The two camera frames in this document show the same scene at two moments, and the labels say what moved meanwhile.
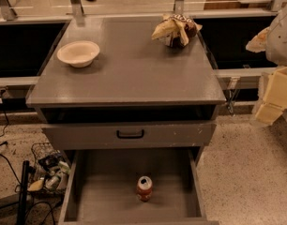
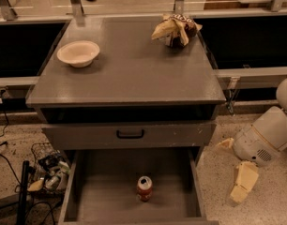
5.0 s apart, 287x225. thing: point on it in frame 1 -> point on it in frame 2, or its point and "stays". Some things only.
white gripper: [281, 39] -> [251, 144]
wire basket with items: [49, 171] stays
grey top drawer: [128, 136] stays
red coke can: [144, 187] stays
